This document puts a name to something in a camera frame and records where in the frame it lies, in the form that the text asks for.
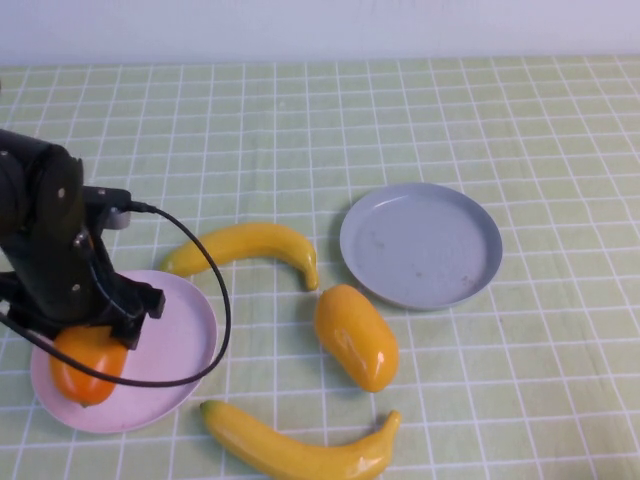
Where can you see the pink round plate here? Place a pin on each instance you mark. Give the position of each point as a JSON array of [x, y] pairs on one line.
[[165, 360]]

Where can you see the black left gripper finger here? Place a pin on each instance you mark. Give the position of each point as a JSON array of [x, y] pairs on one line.
[[17, 295], [132, 305]]

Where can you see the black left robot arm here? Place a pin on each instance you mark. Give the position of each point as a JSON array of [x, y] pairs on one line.
[[30, 170]]

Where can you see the yellow mango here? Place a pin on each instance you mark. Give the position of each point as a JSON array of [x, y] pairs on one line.
[[357, 340]]

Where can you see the orange mango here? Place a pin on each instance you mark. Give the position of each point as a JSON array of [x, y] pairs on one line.
[[85, 375]]

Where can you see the yellow banana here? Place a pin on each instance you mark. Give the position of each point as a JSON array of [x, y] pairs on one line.
[[250, 240], [280, 450]]

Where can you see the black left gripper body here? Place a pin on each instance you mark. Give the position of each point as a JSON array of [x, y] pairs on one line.
[[60, 280]]

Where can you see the grey-blue round plate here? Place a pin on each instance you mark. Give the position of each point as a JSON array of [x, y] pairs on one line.
[[420, 250]]

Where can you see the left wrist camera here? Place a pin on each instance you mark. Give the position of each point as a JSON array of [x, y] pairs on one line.
[[105, 200]]

